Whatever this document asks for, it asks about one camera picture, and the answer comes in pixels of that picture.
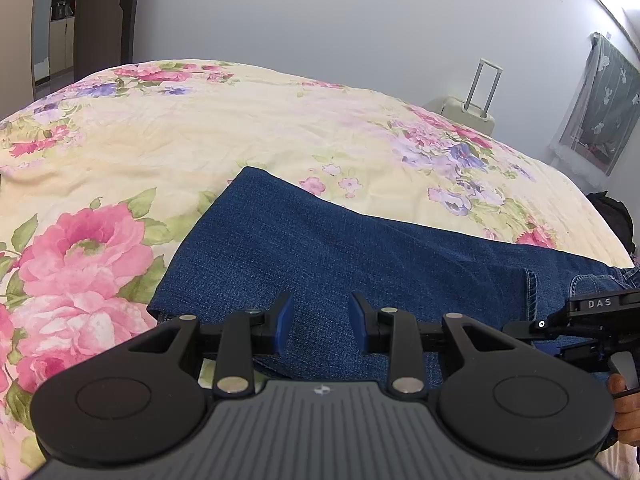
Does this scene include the floral yellow bed blanket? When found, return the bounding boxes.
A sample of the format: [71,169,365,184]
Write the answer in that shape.
[0,60,637,473]

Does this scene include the person's right hand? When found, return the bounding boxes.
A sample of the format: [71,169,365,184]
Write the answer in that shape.
[606,372,640,447]

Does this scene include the blue denim pants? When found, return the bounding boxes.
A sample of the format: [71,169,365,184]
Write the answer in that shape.
[148,166,640,386]

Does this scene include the grey printed curtain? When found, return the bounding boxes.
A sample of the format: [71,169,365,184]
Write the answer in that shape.
[547,32,640,182]

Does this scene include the black bag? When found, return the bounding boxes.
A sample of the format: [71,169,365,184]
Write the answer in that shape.
[585,191,637,256]

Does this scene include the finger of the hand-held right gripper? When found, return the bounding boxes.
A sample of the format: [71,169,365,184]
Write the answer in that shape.
[502,316,551,343]

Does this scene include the shelf cabinet with items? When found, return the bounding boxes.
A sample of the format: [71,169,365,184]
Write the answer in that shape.
[32,0,83,92]

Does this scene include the wall pipe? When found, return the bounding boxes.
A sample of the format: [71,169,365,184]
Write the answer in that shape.
[575,0,640,58]

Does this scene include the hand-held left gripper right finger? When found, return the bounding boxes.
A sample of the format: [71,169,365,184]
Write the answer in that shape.
[349,292,538,397]

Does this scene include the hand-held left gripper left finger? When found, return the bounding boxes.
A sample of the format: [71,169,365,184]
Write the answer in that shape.
[127,292,295,397]

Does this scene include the cream suitcase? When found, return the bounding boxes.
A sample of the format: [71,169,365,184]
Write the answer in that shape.
[422,59,502,137]

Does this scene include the brown wooden door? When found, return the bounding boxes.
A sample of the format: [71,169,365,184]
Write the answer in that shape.
[72,0,146,82]

